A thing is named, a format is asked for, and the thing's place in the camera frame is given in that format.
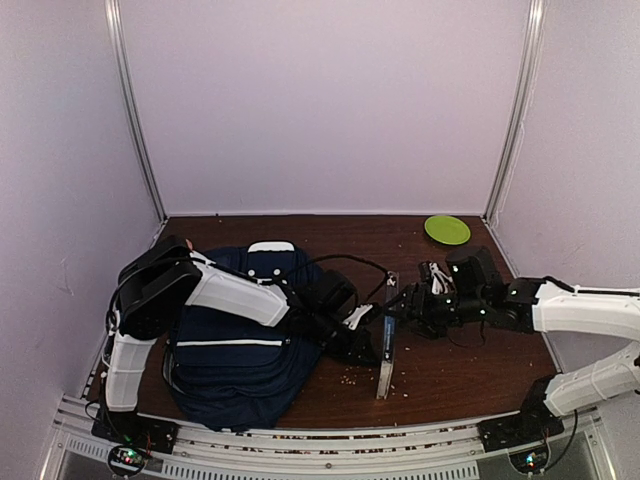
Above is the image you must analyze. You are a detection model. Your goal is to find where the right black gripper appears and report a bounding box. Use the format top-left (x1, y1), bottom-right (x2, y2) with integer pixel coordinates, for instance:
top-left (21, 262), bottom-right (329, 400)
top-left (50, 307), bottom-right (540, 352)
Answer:
top-left (380, 284), bottom-right (487, 341)

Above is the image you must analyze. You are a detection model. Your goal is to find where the blue hardcover book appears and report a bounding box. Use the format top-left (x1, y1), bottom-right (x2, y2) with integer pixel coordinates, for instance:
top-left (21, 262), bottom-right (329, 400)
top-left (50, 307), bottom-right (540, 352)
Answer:
top-left (376, 272), bottom-right (400, 400)

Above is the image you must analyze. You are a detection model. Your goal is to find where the navy blue backpack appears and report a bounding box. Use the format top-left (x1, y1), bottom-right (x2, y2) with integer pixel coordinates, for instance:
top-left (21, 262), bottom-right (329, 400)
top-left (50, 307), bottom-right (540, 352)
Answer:
top-left (165, 242), bottom-right (322, 431)

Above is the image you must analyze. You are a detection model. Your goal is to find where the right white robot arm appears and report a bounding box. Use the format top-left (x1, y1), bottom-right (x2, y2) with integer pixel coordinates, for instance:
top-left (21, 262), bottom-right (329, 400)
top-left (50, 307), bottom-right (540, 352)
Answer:
top-left (384, 246), bottom-right (639, 442)

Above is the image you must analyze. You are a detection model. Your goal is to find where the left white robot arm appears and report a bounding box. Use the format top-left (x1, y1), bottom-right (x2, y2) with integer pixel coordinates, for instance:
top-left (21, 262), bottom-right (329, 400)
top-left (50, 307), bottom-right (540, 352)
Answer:
top-left (103, 236), bottom-right (378, 444)

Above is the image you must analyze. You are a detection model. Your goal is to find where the green plate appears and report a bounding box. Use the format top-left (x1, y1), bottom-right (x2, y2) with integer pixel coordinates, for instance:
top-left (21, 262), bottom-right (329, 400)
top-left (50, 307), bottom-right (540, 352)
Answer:
top-left (424, 215), bottom-right (472, 246)

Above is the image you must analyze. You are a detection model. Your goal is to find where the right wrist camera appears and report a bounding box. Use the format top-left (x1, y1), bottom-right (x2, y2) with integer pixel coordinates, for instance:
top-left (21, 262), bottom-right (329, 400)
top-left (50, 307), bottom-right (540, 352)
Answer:
top-left (418, 261), bottom-right (454, 295)

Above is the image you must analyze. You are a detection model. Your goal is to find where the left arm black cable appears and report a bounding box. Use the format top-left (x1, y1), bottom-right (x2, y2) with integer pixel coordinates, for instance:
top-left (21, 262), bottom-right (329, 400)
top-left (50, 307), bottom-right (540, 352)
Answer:
top-left (279, 253), bottom-right (394, 311)

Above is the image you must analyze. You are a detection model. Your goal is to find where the front aluminium rail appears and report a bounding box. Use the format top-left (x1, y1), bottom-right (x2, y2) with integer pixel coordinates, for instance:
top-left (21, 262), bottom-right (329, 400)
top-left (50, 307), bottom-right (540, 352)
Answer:
top-left (49, 392), bottom-right (609, 480)

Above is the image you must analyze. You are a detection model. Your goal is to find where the right metal frame post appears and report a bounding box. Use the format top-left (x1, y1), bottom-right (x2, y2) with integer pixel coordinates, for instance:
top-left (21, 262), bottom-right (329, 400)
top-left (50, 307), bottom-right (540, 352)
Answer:
top-left (483, 0), bottom-right (547, 226)

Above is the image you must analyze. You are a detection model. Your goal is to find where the metal frame post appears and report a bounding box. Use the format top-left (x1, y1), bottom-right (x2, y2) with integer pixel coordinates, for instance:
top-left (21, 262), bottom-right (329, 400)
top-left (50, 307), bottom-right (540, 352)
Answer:
top-left (104, 0), bottom-right (168, 222)
top-left (483, 0), bottom-right (547, 226)

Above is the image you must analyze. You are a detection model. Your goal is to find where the left metal frame post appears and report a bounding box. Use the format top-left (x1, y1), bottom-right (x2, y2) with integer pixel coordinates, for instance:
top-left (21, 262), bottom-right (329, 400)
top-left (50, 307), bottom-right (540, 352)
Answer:
top-left (104, 0), bottom-right (168, 222)

